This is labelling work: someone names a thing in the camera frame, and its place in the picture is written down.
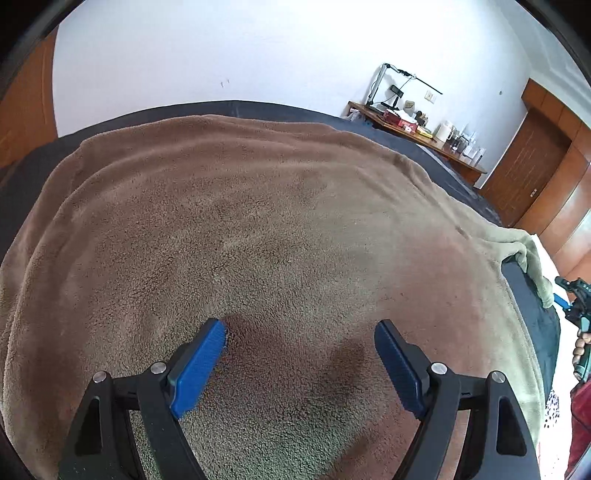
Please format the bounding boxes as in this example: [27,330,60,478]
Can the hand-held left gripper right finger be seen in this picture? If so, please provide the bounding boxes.
[373,319,541,480]

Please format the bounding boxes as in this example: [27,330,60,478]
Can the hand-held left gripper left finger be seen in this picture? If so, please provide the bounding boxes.
[58,318,228,480]

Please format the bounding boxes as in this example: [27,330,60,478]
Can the brown fleece garment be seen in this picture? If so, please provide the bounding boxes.
[0,114,555,480]

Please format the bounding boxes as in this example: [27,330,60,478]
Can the person's right forearm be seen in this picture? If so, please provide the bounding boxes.
[567,377,591,480]

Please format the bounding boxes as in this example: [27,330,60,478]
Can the person's right hand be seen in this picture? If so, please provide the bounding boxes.
[573,332,591,371]

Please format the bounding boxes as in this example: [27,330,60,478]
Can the dark bed sheet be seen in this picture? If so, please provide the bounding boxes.
[0,99,562,398]

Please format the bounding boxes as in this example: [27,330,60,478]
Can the wooden wardrobe doors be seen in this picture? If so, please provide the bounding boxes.
[521,78,591,278]

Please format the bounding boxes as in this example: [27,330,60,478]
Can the white spotted cloth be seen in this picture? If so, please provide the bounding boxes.
[544,387,563,433]

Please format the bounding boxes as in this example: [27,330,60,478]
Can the plain wooden door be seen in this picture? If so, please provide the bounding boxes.
[480,108,574,228]

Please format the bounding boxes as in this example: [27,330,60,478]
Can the wooden desk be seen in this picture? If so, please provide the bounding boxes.
[344,100,489,186]

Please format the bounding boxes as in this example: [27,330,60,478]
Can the red box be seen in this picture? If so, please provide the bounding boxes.
[382,111,417,131]

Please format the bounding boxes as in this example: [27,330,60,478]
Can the black desk lamp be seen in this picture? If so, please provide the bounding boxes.
[367,62,444,110]

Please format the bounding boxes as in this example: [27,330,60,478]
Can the wooden door with knob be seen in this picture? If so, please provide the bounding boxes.
[0,28,59,171]

